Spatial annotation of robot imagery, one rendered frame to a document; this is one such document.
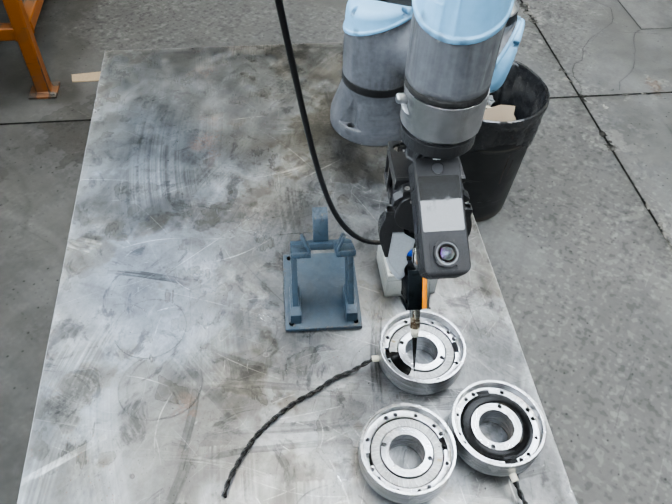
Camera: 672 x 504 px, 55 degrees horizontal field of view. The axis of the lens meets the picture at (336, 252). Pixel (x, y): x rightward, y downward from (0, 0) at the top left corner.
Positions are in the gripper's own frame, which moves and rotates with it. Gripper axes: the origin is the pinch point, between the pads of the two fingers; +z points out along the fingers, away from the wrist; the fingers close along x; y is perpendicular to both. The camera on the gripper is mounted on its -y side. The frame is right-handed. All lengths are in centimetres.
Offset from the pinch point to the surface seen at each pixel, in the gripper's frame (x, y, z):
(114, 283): 38.0, 11.1, 13.3
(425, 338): -2.3, -1.8, 10.5
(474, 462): -5.0, -18.1, 10.3
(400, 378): 1.8, -7.7, 9.7
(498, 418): -9.4, -12.4, 11.9
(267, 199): 17.1, 26.5, 13.4
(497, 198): -52, 95, 84
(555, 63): -100, 183, 94
